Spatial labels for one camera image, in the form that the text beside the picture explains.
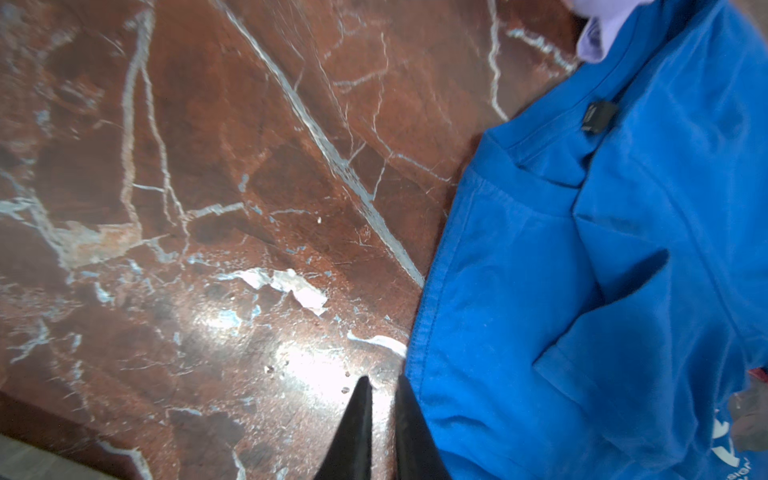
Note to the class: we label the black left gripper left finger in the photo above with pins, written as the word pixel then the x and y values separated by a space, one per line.
pixel 350 453

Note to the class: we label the blue printed t shirt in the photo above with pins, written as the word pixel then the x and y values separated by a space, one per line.
pixel 600 289

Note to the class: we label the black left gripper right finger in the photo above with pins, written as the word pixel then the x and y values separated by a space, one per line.
pixel 417 457

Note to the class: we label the folded purple t shirt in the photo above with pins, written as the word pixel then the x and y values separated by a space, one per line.
pixel 605 19

